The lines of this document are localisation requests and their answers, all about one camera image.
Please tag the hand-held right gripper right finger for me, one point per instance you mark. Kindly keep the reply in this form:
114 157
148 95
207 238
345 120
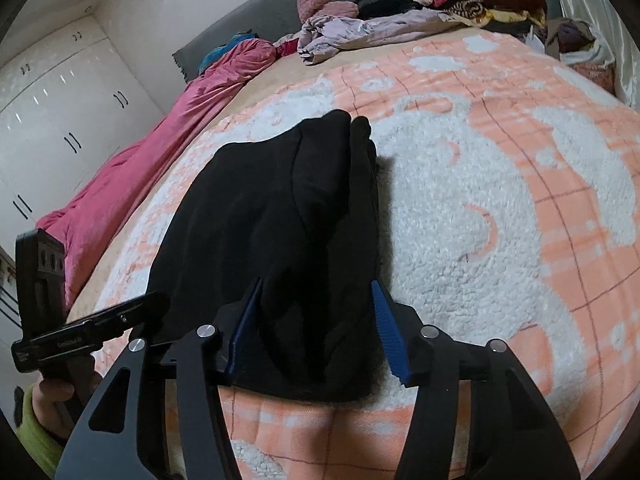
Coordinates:
392 335

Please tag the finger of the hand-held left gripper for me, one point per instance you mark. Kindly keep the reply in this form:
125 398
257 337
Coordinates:
147 312

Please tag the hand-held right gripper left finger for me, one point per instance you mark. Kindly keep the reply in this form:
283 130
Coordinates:
242 330

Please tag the black sweatshirt with orange patches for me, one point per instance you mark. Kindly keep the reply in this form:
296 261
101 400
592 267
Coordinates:
260 210

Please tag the person's left forearm green sleeve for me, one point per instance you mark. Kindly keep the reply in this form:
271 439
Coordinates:
37 435

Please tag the white plastic bag of clothes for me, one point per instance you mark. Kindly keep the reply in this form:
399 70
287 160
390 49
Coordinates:
580 40

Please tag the person's left hand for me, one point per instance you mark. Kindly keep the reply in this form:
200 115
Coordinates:
60 402

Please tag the orange and white fleece blanket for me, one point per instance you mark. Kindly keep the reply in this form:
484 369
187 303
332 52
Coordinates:
500 210

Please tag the pink quilt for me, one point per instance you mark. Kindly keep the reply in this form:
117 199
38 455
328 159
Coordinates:
165 145

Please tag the white wardrobe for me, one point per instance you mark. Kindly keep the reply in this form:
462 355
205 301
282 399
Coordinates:
75 110

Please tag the beige bed sheet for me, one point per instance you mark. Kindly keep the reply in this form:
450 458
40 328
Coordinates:
280 74

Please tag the blue cloth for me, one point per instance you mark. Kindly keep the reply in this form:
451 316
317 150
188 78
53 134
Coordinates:
225 50

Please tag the dark red cloth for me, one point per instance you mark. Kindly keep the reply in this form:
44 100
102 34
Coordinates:
286 47

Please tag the lilac garment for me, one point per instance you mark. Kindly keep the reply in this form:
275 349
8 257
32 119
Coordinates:
360 30

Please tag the grey quilted headboard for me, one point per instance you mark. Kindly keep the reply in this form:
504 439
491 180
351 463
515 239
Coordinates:
280 15

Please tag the pink fluffy garment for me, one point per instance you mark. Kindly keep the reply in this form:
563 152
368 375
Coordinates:
325 5

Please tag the white satin curtain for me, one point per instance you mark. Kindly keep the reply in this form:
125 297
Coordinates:
600 10

